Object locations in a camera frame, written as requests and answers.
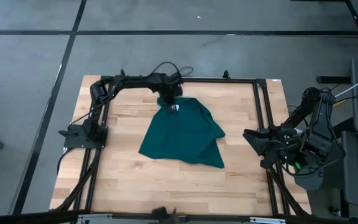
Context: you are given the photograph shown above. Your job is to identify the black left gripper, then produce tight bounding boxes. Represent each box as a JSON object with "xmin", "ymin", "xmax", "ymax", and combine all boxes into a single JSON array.
[{"xmin": 155, "ymin": 73, "xmax": 185, "ymax": 112}]

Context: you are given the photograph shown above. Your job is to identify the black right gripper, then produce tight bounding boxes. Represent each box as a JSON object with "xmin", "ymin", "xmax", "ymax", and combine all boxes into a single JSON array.
[{"xmin": 242, "ymin": 125, "xmax": 295, "ymax": 170}]

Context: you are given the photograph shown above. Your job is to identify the dark green microfiber towel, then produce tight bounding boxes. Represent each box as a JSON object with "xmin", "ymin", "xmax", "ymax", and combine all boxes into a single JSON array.
[{"xmin": 137, "ymin": 96, "xmax": 226, "ymax": 169}]

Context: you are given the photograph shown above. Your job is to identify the black desk foot bar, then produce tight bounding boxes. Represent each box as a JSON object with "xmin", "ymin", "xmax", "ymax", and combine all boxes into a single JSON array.
[{"xmin": 315, "ymin": 75, "xmax": 352, "ymax": 85}]

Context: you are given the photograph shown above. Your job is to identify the person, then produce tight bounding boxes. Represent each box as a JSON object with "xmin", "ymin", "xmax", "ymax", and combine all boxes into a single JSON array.
[{"xmin": 150, "ymin": 206, "xmax": 180, "ymax": 224}]

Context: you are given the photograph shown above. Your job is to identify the black crossbeam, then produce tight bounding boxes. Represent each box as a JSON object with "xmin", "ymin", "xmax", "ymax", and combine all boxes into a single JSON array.
[{"xmin": 0, "ymin": 210, "xmax": 358, "ymax": 224}]

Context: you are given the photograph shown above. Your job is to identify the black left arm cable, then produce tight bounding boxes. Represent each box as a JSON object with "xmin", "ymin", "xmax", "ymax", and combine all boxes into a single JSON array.
[{"xmin": 150, "ymin": 61, "xmax": 195, "ymax": 79}]

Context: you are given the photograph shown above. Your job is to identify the black aluminium table frame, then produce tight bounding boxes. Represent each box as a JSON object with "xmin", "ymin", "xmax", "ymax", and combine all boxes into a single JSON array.
[{"xmin": 50, "ymin": 74, "xmax": 312, "ymax": 218}]

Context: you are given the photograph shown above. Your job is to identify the silver metal bracket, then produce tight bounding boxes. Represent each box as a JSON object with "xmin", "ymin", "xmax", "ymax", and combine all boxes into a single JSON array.
[
  {"xmin": 76, "ymin": 213, "xmax": 114, "ymax": 224},
  {"xmin": 249, "ymin": 217, "xmax": 287, "ymax": 224}
]

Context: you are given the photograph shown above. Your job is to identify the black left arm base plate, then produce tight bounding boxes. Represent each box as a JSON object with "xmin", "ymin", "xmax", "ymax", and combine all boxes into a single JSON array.
[{"xmin": 59, "ymin": 124, "xmax": 109, "ymax": 149}]

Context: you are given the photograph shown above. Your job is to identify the white cable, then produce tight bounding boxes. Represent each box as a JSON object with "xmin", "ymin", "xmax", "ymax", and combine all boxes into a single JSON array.
[{"xmin": 334, "ymin": 70, "xmax": 358, "ymax": 98}]

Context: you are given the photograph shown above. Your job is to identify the black power cable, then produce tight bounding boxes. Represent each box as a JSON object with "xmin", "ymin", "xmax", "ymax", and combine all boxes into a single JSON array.
[{"xmin": 57, "ymin": 147, "xmax": 71, "ymax": 175}]

